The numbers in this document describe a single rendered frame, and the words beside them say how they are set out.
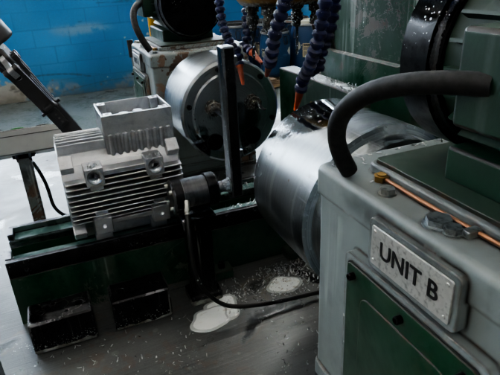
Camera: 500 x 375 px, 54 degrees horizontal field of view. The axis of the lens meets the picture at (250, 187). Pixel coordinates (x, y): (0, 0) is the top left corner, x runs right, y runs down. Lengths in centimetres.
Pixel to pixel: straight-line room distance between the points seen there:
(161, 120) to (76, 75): 565
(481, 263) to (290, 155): 36
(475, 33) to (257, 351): 59
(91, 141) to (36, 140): 25
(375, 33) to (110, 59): 564
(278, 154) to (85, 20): 581
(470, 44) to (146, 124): 60
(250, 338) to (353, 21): 68
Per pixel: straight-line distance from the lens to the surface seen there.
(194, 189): 80
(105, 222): 86
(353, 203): 49
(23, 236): 101
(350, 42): 112
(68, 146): 87
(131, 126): 86
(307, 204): 63
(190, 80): 116
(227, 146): 82
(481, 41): 38
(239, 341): 84
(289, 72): 110
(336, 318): 60
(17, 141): 110
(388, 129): 66
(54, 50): 644
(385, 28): 102
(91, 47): 648
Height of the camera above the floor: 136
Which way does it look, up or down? 25 degrees down
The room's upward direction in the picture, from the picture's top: 3 degrees counter-clockwise
